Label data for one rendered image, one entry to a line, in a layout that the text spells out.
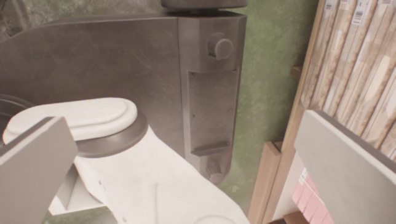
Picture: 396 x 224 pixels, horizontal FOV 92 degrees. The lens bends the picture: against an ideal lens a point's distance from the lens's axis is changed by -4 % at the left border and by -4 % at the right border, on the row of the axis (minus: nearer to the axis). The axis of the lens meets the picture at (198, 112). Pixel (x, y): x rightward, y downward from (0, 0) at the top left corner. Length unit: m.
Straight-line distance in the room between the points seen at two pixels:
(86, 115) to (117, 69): 0.14
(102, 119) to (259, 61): 0.55
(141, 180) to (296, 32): 0.67
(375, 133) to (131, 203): 0.55
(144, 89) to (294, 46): 0.54
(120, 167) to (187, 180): 0.10
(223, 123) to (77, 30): 0.39
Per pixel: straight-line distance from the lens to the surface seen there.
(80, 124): 0.36
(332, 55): 0.67
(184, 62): 0.45
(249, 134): 0.89
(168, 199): 0.25
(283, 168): 0.99
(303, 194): 1.12
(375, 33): 0.62
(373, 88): 0.60
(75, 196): 0.50
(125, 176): 0.31
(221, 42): 0.39
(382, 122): 0.61
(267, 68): 0.76
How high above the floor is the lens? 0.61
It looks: 56 degrees down
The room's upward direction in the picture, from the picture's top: 155 degrees clockwise
